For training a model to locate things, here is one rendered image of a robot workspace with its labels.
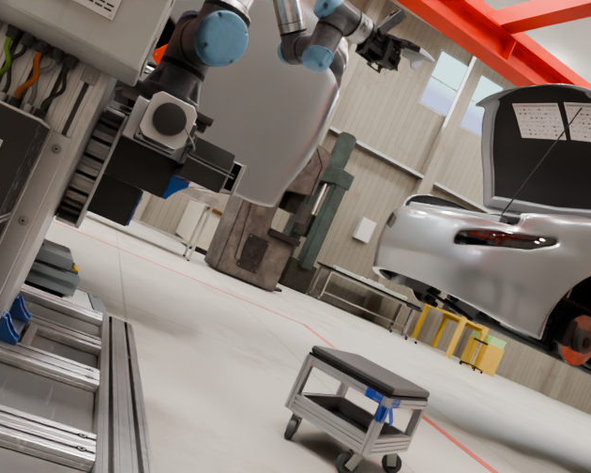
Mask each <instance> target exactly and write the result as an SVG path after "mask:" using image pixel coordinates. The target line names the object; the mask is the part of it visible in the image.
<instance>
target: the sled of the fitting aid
mask: <svg viewBox="0 0 591 473"><path fill-rule="evenodd" d="M78 272H79V268H78V267H76V265H75V263H74V262H73V263H72V266H71V268H70V270H67V269H64V268H61V267H58V266H55V265H53V264H50V263H47V262H45V261H42V260H39V259H37V258H35V260H34V262H33V265H32V266H31V268H30V270H29V272H28V274H27V277H26V279H25V280H26V281H29V282H32V283H35V284H38V285H41V286H44V287H46V288H47V289H49V290H52V291H54V292H57V293H59V294H62V293H63V294H65V295H68V296H71V297H73V295H74V293H75V291H76V289H77V286H78V284H79V282H80V280H81V279H80V276H79V273H78Z"/></svg>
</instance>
